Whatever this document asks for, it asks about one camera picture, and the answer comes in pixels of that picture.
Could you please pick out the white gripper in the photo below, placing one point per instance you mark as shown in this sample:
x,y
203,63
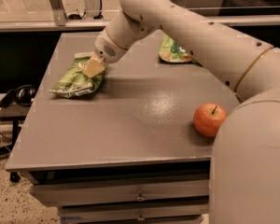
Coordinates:
x,y
106,49

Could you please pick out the green jalapeno kettle chip bag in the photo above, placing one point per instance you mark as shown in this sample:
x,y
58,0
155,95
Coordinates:
x,y
74,83

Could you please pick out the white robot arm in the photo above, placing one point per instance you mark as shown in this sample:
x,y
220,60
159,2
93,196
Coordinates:
x,y
244,186

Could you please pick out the green snack bag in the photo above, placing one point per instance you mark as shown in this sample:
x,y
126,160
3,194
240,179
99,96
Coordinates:
x,y
171,52

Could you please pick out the red apple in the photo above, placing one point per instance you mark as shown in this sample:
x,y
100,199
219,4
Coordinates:
x,y
208,118

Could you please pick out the black headphones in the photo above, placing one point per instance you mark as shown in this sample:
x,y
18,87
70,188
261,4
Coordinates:
x,y
22,96

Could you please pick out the grey top drawer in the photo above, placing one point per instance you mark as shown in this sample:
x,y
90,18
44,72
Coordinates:
x,y
119,191

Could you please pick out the grey drawer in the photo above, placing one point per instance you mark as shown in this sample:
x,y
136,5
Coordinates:
x,y
138,212
119,191

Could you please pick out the grey lower drawer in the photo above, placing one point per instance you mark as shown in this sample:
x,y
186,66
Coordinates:
x,y
138,212

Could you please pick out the metal window frame rail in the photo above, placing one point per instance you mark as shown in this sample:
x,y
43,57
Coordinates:
x,y
32,15

